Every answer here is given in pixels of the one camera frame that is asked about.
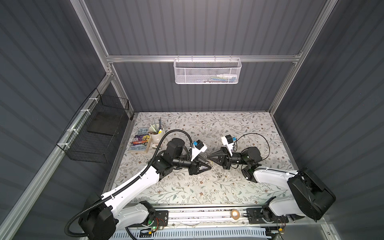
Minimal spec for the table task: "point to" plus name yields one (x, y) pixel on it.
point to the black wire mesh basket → (91, 135)
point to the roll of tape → (235, 214)
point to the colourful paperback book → (141, 141)
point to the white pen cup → (157, 132)
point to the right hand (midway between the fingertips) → (210, 161)
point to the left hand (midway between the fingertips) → (209, 165)
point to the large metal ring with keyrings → (217, 172)
